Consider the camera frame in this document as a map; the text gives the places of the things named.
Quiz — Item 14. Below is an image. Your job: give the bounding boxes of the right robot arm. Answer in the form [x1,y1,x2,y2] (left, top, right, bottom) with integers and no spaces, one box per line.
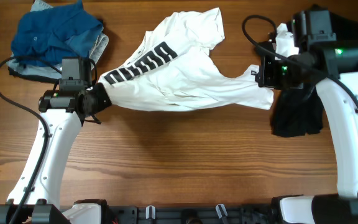
[255,6,358,223]

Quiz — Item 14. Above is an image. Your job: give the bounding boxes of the white Puma t-shirt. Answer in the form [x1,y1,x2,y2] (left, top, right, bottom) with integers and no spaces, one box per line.
[98,7,273,111]

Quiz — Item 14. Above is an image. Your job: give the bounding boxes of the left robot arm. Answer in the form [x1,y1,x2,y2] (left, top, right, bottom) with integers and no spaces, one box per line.
[0,57,113,223]

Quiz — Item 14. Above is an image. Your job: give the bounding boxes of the light denim folded jeans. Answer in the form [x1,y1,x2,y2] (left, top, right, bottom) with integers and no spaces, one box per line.
[7,1,109,73]

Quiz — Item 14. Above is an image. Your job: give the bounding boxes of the black t-shirt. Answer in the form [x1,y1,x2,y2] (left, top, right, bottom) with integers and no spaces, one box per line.
[270,12,358,138]

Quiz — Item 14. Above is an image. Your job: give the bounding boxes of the black folded garment under stack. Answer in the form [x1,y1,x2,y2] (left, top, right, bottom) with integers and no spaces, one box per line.
[8,67,62,83]

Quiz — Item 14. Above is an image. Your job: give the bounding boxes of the blue folded shirt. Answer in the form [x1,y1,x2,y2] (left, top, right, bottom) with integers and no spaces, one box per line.
[11,1,103,65]

